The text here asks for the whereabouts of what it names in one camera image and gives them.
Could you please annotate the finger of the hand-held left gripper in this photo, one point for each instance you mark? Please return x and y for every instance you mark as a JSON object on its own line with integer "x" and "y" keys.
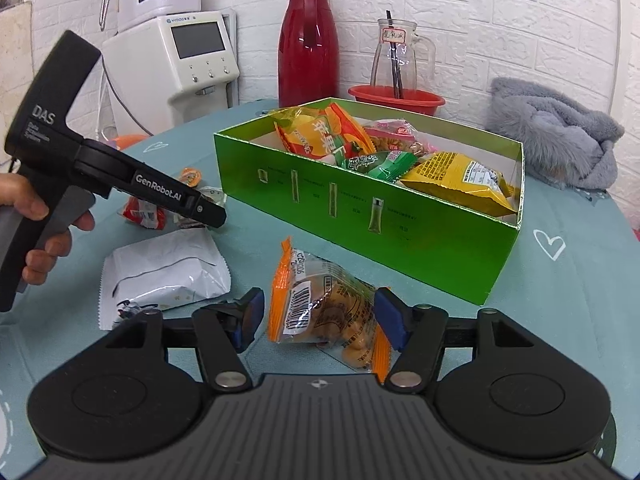
{"x": 210, "y": 213}

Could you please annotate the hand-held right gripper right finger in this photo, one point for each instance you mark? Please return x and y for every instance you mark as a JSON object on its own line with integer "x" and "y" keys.
{"x": 392, "y": 323}

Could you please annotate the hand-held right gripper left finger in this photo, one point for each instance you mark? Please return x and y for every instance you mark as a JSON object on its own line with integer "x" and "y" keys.
{"x": 250, "y": 318}

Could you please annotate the small clear packet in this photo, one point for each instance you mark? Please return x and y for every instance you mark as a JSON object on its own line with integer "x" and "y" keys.
{"x": 214, "y": 194}

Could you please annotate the orange peanut packet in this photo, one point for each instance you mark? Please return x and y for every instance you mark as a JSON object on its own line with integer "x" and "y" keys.
{"x": 325, "y": 310}

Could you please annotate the green cardboard box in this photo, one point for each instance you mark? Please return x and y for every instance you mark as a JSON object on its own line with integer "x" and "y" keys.
{"x": 350, "y": 230}

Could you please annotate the orange yellow snack packet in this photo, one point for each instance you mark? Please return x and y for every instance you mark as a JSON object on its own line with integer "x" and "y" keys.
{"x": 300, "y": 135}

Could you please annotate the green snack packet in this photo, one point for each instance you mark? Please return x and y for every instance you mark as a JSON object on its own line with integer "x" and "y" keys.
{"x": 380, "y": 162}

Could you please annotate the orange red snack packet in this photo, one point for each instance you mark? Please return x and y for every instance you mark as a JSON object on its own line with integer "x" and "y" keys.
{"x": 346, "y": 125}

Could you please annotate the pink nut packet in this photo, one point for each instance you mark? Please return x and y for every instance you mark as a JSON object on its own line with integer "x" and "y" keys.
{"x": 395, "y": 135}

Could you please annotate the person's left hand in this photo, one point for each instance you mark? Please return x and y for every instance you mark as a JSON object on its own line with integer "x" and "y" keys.
{"x": 47, "y": 260}

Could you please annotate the orange jelly cup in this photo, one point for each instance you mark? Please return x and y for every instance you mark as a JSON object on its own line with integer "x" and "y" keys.
{"x": 192, "y": 176}

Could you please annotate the beige stone slab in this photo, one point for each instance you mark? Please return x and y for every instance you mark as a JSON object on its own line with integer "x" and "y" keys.
{"x": 15, "y": 50}

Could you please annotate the white foil packet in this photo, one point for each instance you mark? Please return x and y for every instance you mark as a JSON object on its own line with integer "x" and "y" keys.
{"x": 160, "y": 270}

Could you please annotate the orange round object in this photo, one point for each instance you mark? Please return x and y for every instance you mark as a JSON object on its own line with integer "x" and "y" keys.
{"x": 127, "y": 142}

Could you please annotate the white appliance with screen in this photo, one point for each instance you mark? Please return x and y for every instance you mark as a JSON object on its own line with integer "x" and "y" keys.
{"x": 150, "y": 75}

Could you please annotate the teal tablecloth with hearts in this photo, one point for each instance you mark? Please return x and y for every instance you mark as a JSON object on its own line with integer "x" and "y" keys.
{"x": 565, "y": 310}

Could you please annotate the red thermos jug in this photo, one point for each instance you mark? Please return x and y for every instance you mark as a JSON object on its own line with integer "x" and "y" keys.
{"x": 307, "y": 60}

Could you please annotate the red plastic basin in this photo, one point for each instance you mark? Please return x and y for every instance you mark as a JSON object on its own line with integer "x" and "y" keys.
{"x": 425, "y": 103}

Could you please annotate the black stirring stick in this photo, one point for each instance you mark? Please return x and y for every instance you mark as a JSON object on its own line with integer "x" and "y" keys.
{"x": 395, "y": 65}

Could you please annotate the grey fluffy cloth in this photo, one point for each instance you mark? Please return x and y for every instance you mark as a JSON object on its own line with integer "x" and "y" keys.
{"x": 550, "y": 135}

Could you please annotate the glass pitcher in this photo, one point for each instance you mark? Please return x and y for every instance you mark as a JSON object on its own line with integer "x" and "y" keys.
{"x": 410, "y": 70}

